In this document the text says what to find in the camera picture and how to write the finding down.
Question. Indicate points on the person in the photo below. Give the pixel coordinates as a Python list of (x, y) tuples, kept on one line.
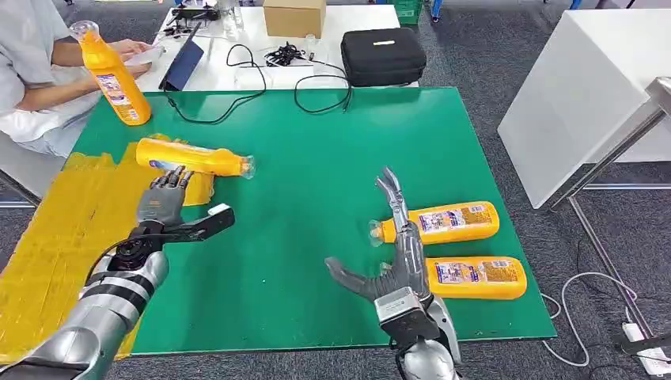
[(26, 63)]

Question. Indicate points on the dark blue tablet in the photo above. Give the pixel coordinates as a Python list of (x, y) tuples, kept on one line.
[(182, 63)]

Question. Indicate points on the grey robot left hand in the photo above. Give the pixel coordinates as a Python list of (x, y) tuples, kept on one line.
[(162, 202)]

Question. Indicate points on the white phone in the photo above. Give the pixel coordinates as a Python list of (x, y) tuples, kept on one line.
[(152, 55)]

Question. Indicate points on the person's right hand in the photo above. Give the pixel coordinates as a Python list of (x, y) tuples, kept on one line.
[(142, 71)]

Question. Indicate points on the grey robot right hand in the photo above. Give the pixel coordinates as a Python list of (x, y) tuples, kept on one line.
[(409, 262)]

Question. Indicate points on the green table mat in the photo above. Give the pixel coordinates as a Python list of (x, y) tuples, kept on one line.
[(325, 157)]

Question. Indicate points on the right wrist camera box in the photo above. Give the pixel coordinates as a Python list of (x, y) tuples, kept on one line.
[(406, 314)]

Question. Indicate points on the cardboard box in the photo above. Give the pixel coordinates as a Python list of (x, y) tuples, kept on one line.
[(294, 18)]

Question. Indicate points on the black device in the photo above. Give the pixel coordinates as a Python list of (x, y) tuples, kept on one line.
[(196, 11)]

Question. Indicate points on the metal frame stand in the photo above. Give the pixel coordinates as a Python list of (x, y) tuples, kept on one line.
[(608, 157)]

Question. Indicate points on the white cabinet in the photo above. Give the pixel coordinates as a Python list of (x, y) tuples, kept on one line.
[(576, 94)]

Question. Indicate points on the person's left hand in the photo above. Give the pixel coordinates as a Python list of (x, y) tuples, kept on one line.
[(131, 47)]

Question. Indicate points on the black carry case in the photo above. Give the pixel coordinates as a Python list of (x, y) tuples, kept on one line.
[(384, 56)]

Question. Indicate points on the orange drink bottle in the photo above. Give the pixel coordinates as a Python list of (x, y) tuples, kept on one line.
[(115, 89), (482, 278), (456, 223), (194, 157)]

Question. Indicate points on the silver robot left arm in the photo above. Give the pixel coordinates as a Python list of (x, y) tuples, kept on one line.
[(105, 309)]

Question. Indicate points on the white table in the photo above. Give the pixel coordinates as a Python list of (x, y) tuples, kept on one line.
[(356, 18)]

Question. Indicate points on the green crate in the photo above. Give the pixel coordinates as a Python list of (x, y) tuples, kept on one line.
[(408, 10)]

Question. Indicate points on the yellow sheet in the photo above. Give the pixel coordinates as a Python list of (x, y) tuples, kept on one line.
[(52, 251)]

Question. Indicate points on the small clear bottle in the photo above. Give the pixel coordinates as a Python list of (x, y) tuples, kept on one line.
[(311, 44)]

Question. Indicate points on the white power strip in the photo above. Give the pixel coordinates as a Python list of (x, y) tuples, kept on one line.
[(647, 354)]

